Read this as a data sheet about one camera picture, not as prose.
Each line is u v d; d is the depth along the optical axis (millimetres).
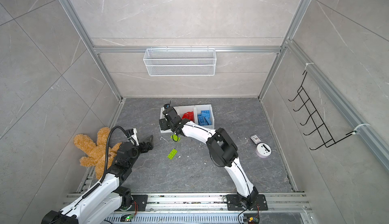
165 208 730
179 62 1007
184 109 1083
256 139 949
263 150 897
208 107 1070
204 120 1013
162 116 1005
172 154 900
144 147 746
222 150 545
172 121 729
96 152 817
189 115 1072
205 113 1061
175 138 953
